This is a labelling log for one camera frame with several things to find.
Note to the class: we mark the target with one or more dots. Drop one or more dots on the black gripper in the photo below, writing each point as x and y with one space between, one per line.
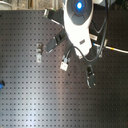
60 37

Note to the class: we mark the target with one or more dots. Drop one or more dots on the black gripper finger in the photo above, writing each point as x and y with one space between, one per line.
90 77

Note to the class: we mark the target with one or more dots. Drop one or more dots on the black perforated breadboard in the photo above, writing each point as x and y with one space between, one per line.
41 95

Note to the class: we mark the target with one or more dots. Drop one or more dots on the metal cable clip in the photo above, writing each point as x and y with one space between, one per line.
39 52

